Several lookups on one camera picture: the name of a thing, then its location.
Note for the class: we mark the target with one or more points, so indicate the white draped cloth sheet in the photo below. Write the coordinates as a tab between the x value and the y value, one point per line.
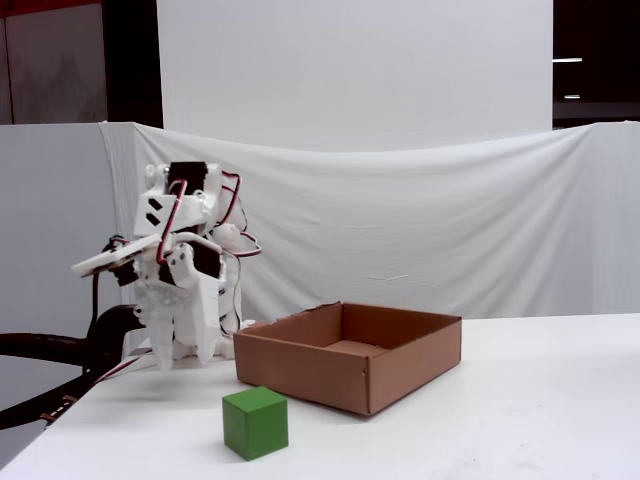
450	225

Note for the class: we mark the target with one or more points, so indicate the black curved chair part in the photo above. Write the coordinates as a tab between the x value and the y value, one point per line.
40	345

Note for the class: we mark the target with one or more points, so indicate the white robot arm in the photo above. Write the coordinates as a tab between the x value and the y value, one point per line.
190	210

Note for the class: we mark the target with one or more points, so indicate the green cube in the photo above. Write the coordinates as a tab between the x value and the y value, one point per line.
255	425

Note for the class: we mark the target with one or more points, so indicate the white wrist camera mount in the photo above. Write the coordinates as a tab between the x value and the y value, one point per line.
115	257

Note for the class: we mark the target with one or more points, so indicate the white backdrop panel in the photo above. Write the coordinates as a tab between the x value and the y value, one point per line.
375	60

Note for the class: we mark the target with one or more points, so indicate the white partition board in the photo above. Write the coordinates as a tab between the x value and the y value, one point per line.
45	200

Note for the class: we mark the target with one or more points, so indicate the dark glass window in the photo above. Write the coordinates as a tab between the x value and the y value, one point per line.
600	30

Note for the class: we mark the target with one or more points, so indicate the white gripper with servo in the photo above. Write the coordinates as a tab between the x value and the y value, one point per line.
176	296

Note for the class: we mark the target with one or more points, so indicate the brown cardboard box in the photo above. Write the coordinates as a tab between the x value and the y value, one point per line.
300	370

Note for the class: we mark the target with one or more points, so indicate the dark bar with tan fittings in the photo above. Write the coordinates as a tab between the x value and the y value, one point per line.
30	410

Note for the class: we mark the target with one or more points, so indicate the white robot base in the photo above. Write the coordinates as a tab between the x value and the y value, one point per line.
225	350

